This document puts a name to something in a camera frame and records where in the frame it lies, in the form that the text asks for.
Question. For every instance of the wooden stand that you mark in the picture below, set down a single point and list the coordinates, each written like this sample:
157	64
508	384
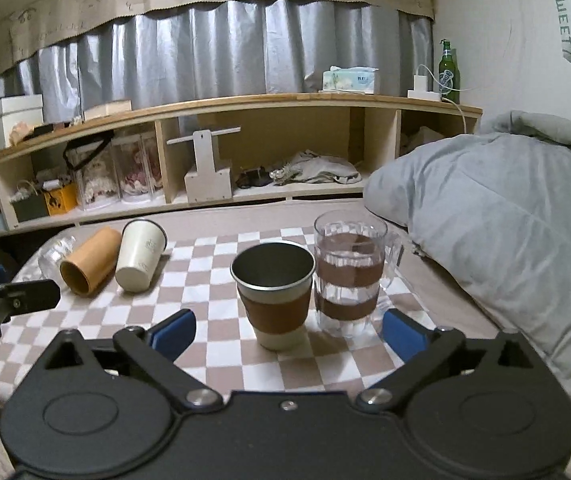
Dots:
208	170

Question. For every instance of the wooden shelf unit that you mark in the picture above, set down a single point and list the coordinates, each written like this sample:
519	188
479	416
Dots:
265	103

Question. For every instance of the glass mug with brown bands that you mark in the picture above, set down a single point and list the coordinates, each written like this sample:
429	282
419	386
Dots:
348	280

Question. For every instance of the grey duvet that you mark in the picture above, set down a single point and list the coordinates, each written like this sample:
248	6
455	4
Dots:
490	210

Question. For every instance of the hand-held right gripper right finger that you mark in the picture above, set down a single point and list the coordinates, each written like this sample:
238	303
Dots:
406	334

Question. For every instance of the white storage box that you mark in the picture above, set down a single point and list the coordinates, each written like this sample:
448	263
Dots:
0	120

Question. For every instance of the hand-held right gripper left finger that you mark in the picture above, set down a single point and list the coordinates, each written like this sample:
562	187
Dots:
173	334

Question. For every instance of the white charger on power strip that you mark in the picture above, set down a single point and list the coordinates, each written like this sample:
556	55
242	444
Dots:
423	89

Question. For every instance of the small dark trinket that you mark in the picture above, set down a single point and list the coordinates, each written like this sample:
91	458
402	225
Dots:
253	177

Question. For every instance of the yellow box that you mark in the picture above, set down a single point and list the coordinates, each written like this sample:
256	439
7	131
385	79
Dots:
61	199

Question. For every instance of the silver curtain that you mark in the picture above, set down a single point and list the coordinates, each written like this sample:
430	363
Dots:
215	50

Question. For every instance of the small wooden box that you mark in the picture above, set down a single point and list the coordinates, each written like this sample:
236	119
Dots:
107	109

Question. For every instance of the clear doll case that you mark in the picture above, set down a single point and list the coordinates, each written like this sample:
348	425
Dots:
136	170
92	180

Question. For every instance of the crumpled grey cloth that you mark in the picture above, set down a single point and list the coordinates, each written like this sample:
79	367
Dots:
315	167

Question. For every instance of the clear glass cup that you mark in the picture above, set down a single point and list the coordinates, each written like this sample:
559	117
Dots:
56	254

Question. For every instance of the white cup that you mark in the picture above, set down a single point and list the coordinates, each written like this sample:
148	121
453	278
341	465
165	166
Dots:
138	256

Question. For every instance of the green glass bottle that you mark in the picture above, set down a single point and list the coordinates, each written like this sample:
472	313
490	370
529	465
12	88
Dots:
448	75

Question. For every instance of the dark green bag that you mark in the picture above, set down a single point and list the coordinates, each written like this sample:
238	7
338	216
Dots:
29	205

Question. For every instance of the steel cup with brown sleeve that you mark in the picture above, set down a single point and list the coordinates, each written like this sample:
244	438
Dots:
274	312

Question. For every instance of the checkered brown white cloth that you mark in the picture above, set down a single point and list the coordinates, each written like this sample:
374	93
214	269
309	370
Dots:
205	270

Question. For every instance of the tissue box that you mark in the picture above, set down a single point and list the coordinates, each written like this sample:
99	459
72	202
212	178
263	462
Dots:
350	81

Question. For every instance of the tan orange cup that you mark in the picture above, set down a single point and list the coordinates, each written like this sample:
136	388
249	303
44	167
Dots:
92	260

